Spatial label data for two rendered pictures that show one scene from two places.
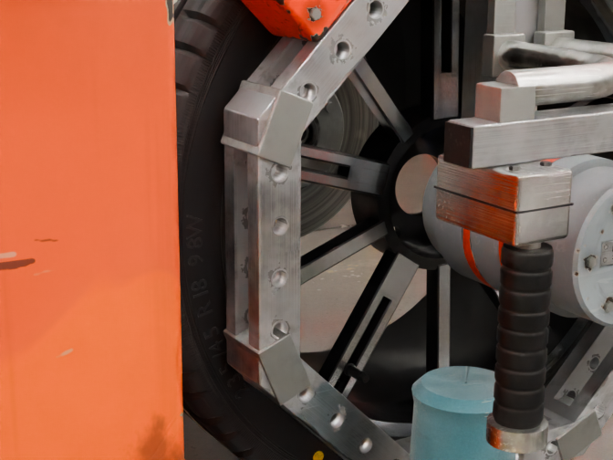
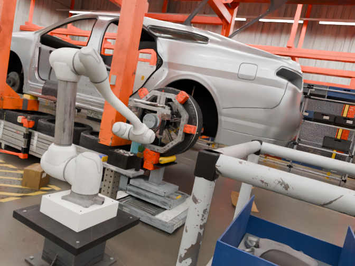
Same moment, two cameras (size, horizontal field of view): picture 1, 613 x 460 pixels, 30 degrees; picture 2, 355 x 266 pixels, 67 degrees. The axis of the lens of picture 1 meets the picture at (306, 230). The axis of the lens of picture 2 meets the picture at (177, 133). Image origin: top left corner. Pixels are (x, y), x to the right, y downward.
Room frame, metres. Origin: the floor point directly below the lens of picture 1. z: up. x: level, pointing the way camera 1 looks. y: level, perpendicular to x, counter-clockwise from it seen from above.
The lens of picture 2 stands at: (-0.19, -2.34, 1.05)
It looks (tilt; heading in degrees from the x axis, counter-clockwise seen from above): 6 degrees down; 56
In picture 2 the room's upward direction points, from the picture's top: 12 degrees clockwise
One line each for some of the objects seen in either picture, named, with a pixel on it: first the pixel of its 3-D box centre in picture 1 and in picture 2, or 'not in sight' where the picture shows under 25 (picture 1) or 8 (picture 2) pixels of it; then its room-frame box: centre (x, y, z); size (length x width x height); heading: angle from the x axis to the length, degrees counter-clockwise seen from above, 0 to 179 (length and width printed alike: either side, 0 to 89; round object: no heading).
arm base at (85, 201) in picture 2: not in sight; (86, 196); (0.29, -0.84, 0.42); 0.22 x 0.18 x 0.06; 128
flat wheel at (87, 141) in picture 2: not in sight; (108, 145); (0.95, 0.72, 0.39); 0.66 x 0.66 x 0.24
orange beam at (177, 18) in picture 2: not in sight; (181, 19); (2.61, 2.43, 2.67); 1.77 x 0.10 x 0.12; 121
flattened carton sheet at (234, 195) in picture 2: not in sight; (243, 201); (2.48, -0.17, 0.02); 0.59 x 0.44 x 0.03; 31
